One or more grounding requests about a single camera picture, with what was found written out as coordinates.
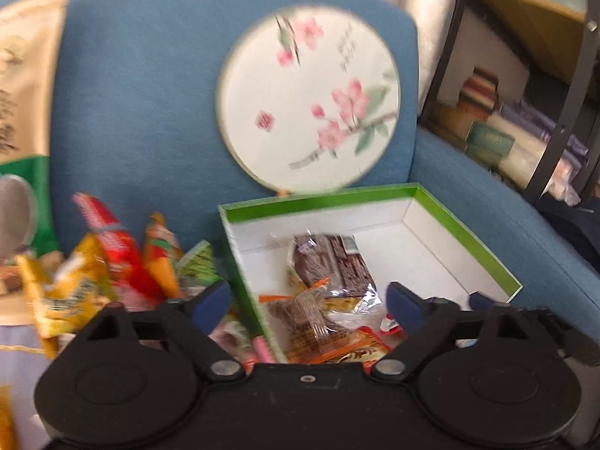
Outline clear orange-edged snack packet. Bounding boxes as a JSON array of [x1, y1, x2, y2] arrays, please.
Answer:
[[259, 279, 362, 362]]

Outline orange snack packet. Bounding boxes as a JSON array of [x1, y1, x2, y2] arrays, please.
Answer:
[[143, 213, 183, 298]]

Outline dark cloth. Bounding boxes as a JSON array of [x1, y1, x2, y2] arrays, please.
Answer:
[[534, 194, 600, 263]]

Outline dark green book box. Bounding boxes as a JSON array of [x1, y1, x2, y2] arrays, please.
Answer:
[[466, 122, 516, 160]]

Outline black metal shelf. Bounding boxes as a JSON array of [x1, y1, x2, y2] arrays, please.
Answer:
[[419, 0, 600, 207]]

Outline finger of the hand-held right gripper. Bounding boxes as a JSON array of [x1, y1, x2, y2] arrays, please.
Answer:
[[469, 291, 600, 366]]

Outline round floral fan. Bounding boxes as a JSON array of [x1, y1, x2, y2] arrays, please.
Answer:
[[216, 4, 401, 198]]

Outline pale yellow snack packet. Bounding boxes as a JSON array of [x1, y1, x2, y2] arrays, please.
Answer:
[[323, 295, 371, 315]]

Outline blue fabric armchair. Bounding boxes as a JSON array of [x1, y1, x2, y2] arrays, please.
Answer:
[[0, 0, 600, 385]]

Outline small red and white packet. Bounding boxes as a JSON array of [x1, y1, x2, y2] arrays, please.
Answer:
[[379, 314, 406, 336]]

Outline purple wrapped packages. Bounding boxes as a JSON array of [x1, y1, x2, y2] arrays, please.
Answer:
[[501, 98, 589, 160]]

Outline pink snack packet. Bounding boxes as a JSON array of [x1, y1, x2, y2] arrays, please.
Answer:
[[211, 319, 273, 366]]

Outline beige and green grain bag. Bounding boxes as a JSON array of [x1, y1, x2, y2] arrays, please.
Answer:
[[0, 0, 71, 263]]

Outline red noodle packet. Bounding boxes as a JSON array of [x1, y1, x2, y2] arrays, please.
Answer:
[[72, 192, 165, 305]]

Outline stack of books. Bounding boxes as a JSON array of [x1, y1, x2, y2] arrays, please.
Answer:
[[457, 68, 500, 113]]

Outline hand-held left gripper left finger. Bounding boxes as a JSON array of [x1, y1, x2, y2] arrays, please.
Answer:
[[87, 280, 245, 383]]

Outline orange-red snack packet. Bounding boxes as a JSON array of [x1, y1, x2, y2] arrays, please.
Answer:
[[300, 328, 392, 366]]

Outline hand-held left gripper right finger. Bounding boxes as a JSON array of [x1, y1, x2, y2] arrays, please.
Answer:
[[370, 282, 535, 383]]

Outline brown snack packet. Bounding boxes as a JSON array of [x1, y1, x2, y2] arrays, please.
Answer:
[[286, 232, 378, 301]]

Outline green snack packet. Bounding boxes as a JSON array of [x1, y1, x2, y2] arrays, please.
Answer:
[[175, 240, 221, 287]]

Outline green cardboard box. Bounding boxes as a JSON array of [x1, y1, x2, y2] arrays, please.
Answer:
[[218, 183, 523, 364]]

